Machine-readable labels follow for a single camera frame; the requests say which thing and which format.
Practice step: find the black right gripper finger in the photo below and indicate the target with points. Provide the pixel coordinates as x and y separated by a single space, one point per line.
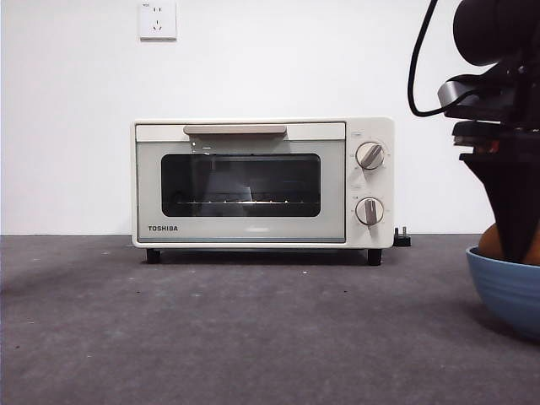
493 190
529 190

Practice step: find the blue ribbed bowl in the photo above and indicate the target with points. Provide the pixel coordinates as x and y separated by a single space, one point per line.
510 291

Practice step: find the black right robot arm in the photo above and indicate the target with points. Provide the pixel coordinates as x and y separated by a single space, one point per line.
493 29

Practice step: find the beige oven knob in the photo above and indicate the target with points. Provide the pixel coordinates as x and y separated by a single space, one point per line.
370 156
369 211

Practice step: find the white Toshiba toaster oven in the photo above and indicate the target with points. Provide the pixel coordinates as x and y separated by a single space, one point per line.
375 126

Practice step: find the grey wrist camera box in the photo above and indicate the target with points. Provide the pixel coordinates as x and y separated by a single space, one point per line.
448 93

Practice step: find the white wall socket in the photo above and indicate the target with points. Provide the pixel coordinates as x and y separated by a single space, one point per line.
158 21

